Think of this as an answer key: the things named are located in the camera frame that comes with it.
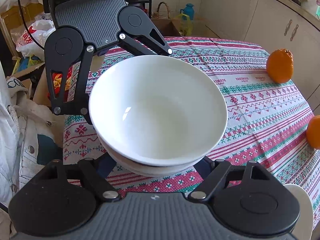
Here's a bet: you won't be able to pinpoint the left orange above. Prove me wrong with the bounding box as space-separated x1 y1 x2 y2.
266 49 293 83

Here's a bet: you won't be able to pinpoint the wicker basket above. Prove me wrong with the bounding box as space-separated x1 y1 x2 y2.
152 2 171 19

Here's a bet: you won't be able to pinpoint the blue thermos jug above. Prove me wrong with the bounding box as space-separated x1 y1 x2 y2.
180 3 195 21

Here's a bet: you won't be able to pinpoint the white kitchen cabinets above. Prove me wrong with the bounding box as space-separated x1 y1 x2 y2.
200 0 319 114

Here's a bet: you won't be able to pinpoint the cardboard box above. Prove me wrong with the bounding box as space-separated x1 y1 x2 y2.
152 18 193 37

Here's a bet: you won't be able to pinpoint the orange with leaf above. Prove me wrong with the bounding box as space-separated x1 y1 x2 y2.
306 115 320 150

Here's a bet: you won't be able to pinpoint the white floral plate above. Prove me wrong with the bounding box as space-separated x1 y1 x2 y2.
284 184 313 240

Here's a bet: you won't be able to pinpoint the white floral bowl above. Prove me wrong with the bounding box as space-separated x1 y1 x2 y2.
109 152 202 177
89 55 228 166
96 129 216 173

